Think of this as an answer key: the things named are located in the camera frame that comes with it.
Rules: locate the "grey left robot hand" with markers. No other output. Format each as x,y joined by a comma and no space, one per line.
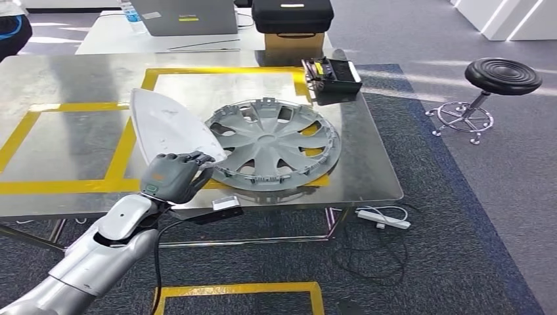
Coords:
169,178

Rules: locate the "white iron-shaped plastic part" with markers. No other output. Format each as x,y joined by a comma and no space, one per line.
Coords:
167,126

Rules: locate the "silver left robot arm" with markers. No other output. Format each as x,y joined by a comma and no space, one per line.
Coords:
91,265

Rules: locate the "stainless steel workbench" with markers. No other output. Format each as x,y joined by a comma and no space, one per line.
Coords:
65,148

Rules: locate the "grey wheel hubcap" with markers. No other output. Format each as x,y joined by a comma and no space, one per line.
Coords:
270,143

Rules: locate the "yellow floor tape square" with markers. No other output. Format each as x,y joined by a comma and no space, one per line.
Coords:
239,289

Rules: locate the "white table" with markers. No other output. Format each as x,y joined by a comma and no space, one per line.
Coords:
113,43

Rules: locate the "grey laptop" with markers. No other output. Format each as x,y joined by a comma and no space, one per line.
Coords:
187,17

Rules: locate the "clear water bottle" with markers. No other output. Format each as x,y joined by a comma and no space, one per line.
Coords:
132,17

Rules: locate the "brown cardboard box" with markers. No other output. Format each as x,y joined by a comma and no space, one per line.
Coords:
293,48

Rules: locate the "black open tool box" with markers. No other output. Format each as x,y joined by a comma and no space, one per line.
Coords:
343,82

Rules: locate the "black hard carry case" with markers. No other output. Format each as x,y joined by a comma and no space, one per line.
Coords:
291,19

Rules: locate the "person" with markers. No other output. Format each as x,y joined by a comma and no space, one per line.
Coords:
13,39

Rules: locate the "white power strip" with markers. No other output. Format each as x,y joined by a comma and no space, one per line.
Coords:
383,218

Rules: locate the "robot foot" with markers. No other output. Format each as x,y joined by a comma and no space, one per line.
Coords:
352,308

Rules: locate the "black round stool chrome base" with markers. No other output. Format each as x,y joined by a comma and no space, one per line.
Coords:
502,76

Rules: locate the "white low partition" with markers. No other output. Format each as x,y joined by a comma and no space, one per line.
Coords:
535,21

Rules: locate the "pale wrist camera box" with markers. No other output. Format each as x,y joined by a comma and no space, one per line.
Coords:
225,203

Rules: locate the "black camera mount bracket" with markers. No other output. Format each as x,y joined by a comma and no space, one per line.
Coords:
217,216

